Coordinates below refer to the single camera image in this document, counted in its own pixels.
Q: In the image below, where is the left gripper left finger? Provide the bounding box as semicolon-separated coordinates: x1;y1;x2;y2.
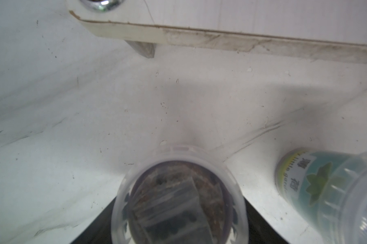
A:
71;198;116;244

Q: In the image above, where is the white two-tier shelf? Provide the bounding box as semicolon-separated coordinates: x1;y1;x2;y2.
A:
66;1;367;64

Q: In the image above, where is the small clear cup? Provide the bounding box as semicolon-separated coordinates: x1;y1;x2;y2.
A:
111;144;249;244
275;148;367;244

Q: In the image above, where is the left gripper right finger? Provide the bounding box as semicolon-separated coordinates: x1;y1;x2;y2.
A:
244;199;288;244

